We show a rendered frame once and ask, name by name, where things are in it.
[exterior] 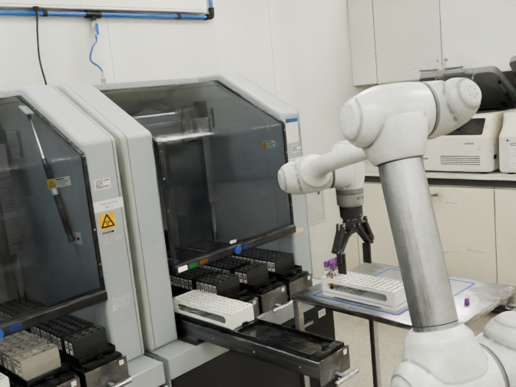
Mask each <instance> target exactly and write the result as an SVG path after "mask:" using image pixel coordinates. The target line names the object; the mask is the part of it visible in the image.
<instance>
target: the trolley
mask: <svg viewBox="0 0 516 387"><path fill-rule="evenodd" d="M347 271H349V272H354V273H361V274H365V275H370V276H377V277H382V278H386V279H391V280H398V281H402V276H401V272H400V268H399V266H390V265H385V264H381V263H373V262H372V263H363V264H361V265H359V266H357V267H354V268H352V269H350V270H347ZM449 279H450V283H451V289H452V293H453V296H454V301H455V307H456V310H457V314H458V321H459V322H461V323H463V324H465V325H466V326H467V327H469V326H470V325H471V324H473V323H474V322H476V321H477V320H479V319H480V318H481V317H483V316H485V315H486V314H487V313H489V312H490V311H492V310H493V309H495V308H496V307H497V306H499V305H501V304H502V303H503V302H505V301H506V300H508V303H506V304H505V308H506V309H508V311H516V286H509V285H504V284H500V283H491V282H486V281H481V280H476V279H468V278H463V277H458V276H449ZM291 297H292V301H293V310H294V319H295V327H296V329H299V330H302V331H305V326H304V316H303V303H305V304H309V305H312V306H317V307H320V308H324V309H329V310H332V311H336V312H339V313H345V314H348V315H351V316H356V317H359V318H363V319H368V320H369V335H370V346H371V357H372V377H373V387H382V383H381V372H380V360H379V338H378V327H377V322H378V323H384V324H387V325H390V326H395V327H399V328H402V329H407V330H410V329H412V322H411V318H410V315H409V308H408V305H407V306H405V307H403V308H401V309H399V310H398V311H395V312H394V311H391V310H387V309H382V308H380V307H377V306H370V305H367V304H364V303H357V302H354V301H350V300H347V299H340V298H337V297H331V296H325V295H323V285H322V282H321V283H317V284H316V285H314V286H311V287H309V288H307V289H304V290H302V291H300V292H298V293H295V294H293V295H291ZM466 297H467V298H469V302H470V305H465V298H466ZM299 376H300V385H301V387H310V384H309V376H306V375H302V374H299Z"/></svg>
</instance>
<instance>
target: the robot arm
mask: <svg viewBox="0 0 516 387"><path fill-rule="evenodd" d="M480 104H481V90H480V88H479V87H478V86H477V85H476V83H474V82H473V81H472V80H470V79H468V78H450V79H448V80H447V81H422V82H398V83H391V84H382V85H378V86H375V87H371V88H368V89H366V90H364V91H362V92H361V93H359V94H357V95H356V96H354V97H353V98H351V99H349V100H348V101H347V102H346V103H345V104H344V105H343V107H342V111H341V115H340V124H341V129H342V132H343V134H344V136H345V138H346V140H347V141H340V142H336V143H335V144H334V146H333V148H332V150H331V152H329V153H327V154H324V155H322V156H319V155H317V154H311V155H309V156H306V157H302V158H299V159H296V160H294V161H290V162H289V163H287V164H285V165H283V166H282V167H281V168H280V169H279V172H278V181H279V186H280V188H281V189H282V190H284V191H285V192H286V193H288V194H310V193H315V192H319V191H322V190H326V189H331V188H335V189H336V201H337V205H338V206H339V212H340V217H341V218H342V223H341V224H340V223H337V224H336V235H335V238H334V242H333V245H332V253H334V254H336V257H337V263H338V272H339V273H340V274H344V275H346V274H347V271H346V254H345V253H344V250H345V248H346V244H347V243H348V240H349V238H350V237H351V235H352V234H354V233H357V234H358V235H359V236H360V237H361V238H362V240H363V241H364V243H362V254H363V262H364V263H372V256H371V243H373V240H374V239H375V237H374V235H373V233H372V230H371V228H370V226H369V223H368V219H367V216H363V211H362V205H363V204H364V189H363V183H364V179H365V167H364V160H369V161H370V162H371V164H372V165H373V166H374V167H378V169H379V177H380V180H381V185H382V191H383V195H384V198H385V205H386V209H387V213H388V216H389V223H390V227H391V231H392V236H393V240H394V244H395V250H396V254H397V257H398V262H399V268H400V272H401V276H402V282H403V286H404V290H405V296H406V300H407V304H408V310H409V315H410V318H411V322H412V329H410V330H409V331H408V333H407V335H406V337H405V339H404V341H403V353H402V362H401V363H399V364H398V365H397V366H396V367H395V370H394V372H393V374H392V378H391V387H516V311H507V312H502V313H500V314H498V315H497V316H494V317H493V318H492V319H491V320H490V321H489V322H488V323H487V324H486V325H485V327H484V332H483V334H482V335H480V336H479V337H478V338H475V336H474V333H473V332H472V331H471V330H470V329H469V328H468V327H467V326H466V325H465V324H463V323H462V322H459V321H458V314H457V310H456V307H455V301H454V296H453V293H452V287H451V283H450V279H449V275H448V269H447V266H446V262H445V256H444V252H443V249H442V242H441V238H440V235H439V231H438V224H437V221H436V217H435V211H434V207H433V203H432V197H431V194H430V190H429V186H428V180H427V177H426V172H425V166H424V163H423V159H422V157H423V156H424V155H425V150H426V142H427V140H431V139H435V138H437V137H440V136H442V135H445V134H448V133H450V132H452V131H454V130H456V129H457V128H459V127H460V126H462V125H464V124H465V123H467V122H468V121H469V120H470V119H471V118H472V117H473V116H474V115H475V113H476V111H477V110H478V108H479V106H480ZM340 250H341V251H340Z"/></svg>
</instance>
